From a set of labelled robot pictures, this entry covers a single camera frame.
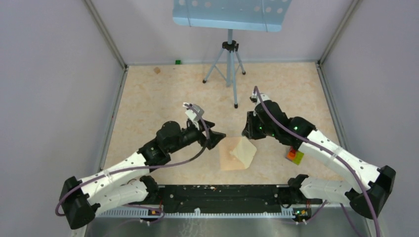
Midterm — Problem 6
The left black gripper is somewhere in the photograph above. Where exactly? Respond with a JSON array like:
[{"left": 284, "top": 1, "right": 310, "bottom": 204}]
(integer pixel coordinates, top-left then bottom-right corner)
[{"left": 168, "top": 118, "right": 226, "bottom": 154}]

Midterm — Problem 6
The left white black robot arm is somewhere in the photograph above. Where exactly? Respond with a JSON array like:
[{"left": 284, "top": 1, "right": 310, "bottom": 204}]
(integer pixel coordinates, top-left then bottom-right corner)
[{"left": 56, "top": 119, "right": 226, "bottom": 230}]

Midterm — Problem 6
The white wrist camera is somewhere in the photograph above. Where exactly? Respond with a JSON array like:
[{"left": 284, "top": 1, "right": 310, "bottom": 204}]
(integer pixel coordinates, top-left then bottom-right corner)
[
  {"left": 250, "top": 92, "right": 270, "bottom": 106},
  {"left": 182, "top": 102, "right": 205, "bottom": 128}
]

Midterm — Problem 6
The cream letter paper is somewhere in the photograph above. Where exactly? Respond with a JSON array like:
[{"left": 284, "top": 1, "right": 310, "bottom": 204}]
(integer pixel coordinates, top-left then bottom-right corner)
[{"left": 229, "top": 137, "right": 257, "bottom": 169}]

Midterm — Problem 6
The grey slotted cable duct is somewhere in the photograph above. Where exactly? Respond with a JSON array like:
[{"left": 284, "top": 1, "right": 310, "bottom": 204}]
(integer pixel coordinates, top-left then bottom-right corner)
[{"left": 98, "top": 207, "right": 295, "bottom": 219}]

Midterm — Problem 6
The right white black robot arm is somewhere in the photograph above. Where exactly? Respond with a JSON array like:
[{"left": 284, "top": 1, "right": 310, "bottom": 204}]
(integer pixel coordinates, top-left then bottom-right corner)
[{"left": 242, "top": 97, "right": 396, "bottom": 219}]

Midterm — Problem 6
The grey tripod stand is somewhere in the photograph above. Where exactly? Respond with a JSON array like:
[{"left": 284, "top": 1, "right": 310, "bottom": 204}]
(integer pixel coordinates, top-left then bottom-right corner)
[{"left": 202, "top": 29, "right": 247, "bottom": 109}]

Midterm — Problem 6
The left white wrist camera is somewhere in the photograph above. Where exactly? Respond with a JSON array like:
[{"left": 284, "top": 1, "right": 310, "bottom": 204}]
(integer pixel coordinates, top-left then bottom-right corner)
[{"left": 182, "top": 102, "right": 205, "bottom": 128}]

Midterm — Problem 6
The blue music stand tray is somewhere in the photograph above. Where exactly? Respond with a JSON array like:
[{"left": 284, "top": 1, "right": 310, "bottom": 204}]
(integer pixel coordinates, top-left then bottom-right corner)
[{"left": 172, "top": 0, "right": 292, "bottom": 32}]

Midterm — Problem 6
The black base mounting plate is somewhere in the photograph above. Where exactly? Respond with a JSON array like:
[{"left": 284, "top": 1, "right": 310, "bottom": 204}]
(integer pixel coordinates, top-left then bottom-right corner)
[{"left": 149, "top": 184, "right": 297, "bottom": 216}]

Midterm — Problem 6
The colourful toy block stack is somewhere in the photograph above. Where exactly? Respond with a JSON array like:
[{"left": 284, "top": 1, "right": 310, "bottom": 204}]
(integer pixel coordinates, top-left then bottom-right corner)
[{"left": 285, "top": 147, "right": 304, "bottom": 165}]

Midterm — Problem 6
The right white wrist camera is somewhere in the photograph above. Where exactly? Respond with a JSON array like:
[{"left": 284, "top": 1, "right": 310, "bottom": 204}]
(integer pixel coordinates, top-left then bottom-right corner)
[{"left": 250, "top": 92, "right": 270, "bottom": 106}]

